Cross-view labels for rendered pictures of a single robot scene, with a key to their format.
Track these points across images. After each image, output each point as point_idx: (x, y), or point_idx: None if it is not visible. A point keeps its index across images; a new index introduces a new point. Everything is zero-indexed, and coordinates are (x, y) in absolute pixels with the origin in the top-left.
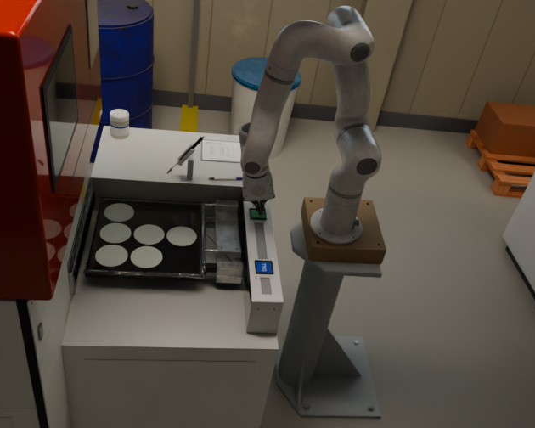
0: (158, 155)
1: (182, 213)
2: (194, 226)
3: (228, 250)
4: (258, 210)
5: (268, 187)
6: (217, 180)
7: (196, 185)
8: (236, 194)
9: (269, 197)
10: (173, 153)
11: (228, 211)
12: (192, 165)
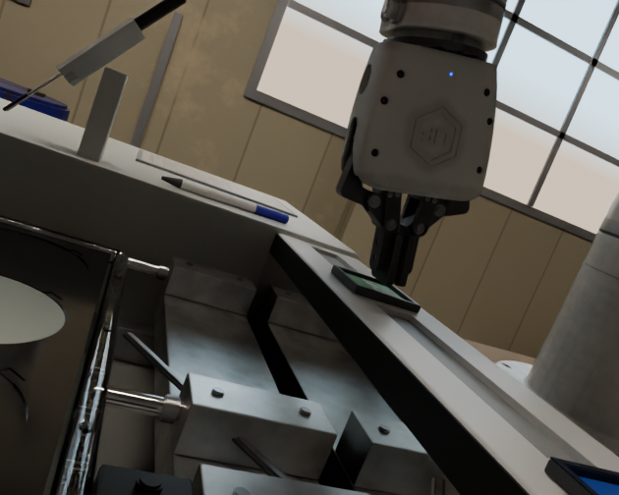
0: None
1: (15, 247)
2: (66, 290)
3: (262, 411)
4: (394, 256)
5: (479, 131)
6: (193, 193)
7: (111, 178)
8: (250, 257)
9: (468, 189)
10: (48, 127)
11: (212, 306)
12: (116, 92)
